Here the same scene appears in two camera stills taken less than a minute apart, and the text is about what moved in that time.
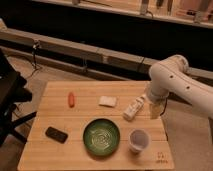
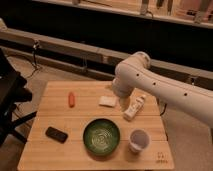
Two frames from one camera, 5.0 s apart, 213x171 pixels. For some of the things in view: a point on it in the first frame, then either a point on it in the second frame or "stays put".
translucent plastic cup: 139,139 stays put
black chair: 12,91 stays put
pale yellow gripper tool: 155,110 → 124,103
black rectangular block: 56,134 stays put
